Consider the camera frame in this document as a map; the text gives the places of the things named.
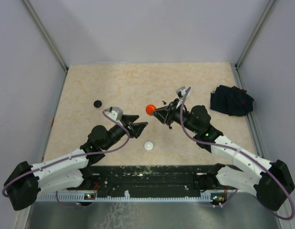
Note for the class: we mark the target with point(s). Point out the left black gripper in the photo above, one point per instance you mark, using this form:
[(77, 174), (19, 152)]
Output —
[(136, 128)]

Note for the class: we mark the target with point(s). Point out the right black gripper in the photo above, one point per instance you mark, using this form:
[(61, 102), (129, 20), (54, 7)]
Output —
[(164, 115)]

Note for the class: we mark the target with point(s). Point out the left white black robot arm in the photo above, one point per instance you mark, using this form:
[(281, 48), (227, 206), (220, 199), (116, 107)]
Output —
[(28, 182)]

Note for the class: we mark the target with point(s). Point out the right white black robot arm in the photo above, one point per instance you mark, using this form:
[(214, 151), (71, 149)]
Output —
[(270, 182)]

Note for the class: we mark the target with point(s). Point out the dark navy crumpled cloth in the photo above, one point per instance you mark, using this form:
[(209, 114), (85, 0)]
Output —
[(231, 101)]

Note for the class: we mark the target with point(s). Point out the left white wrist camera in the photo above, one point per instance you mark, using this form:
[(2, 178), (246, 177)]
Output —
[(115, 113)]

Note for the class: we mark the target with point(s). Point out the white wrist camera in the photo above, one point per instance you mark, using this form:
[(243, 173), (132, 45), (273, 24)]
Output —
[(183, 92), (115, 113)]

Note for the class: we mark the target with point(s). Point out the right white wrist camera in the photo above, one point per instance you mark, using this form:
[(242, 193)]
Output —
[(183, 92)]

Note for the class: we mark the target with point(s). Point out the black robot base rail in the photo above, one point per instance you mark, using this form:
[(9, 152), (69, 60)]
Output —
[(150, 181)]

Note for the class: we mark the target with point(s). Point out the left aluminium frame post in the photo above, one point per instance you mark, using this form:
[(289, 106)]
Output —
[(45, 34)]

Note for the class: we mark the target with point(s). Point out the aluminium frame post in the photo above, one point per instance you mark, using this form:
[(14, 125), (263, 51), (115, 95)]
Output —
[(254, 35), (45, 34)]

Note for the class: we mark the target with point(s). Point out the right aluminium frame post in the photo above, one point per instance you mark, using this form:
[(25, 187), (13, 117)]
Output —
[(254, 35)]

